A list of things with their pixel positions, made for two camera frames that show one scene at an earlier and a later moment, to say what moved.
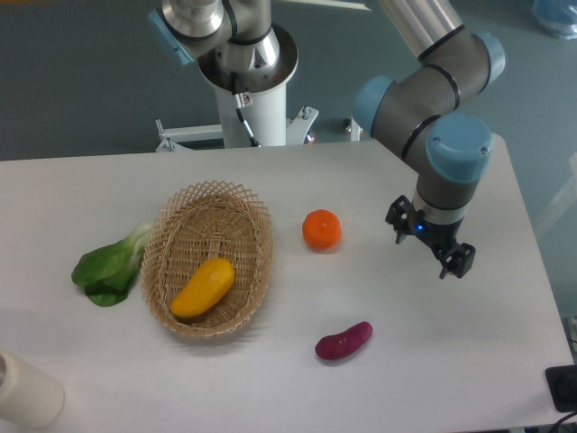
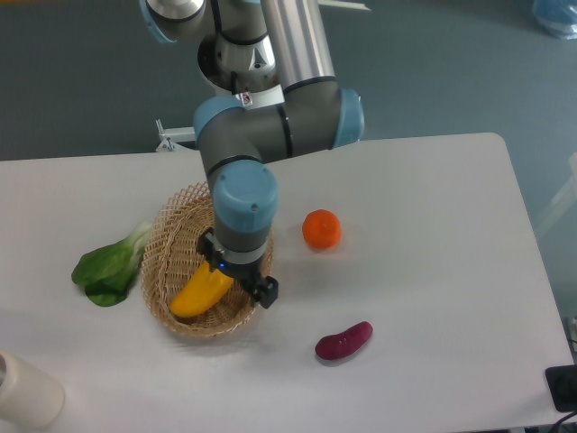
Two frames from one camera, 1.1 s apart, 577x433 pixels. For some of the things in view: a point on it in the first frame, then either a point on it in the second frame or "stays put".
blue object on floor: x=558 y=15 stays put
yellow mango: x=212 y=283 stays put
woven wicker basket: x=202 y=222 stays put
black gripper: x=440 y=236 → x=265 y=288
